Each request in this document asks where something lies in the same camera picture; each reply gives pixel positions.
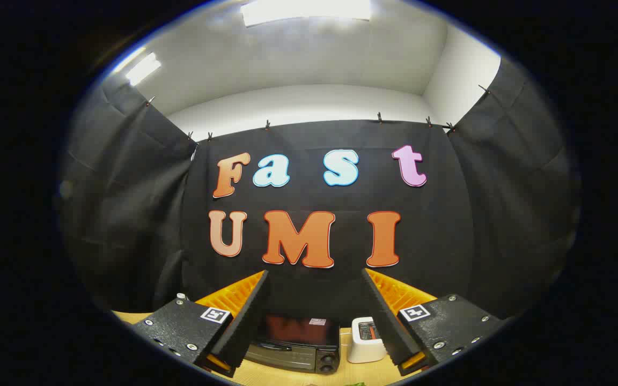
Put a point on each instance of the black toaster oven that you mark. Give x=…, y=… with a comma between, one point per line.
x=293, y=356

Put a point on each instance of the black backdrop cloth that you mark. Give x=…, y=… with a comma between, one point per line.
x=448, y=241

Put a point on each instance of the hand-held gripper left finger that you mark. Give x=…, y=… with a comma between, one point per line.
x=247, y=321

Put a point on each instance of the large rectangular ceiling light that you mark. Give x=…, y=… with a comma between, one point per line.
x=303, y=10

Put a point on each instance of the white pop-up toaster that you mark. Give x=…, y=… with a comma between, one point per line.
x=362, y=351

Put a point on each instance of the small rectangular ceiling light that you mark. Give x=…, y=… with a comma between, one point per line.
x=142, y=68

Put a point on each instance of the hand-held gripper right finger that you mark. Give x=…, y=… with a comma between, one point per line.
x=387, y=321

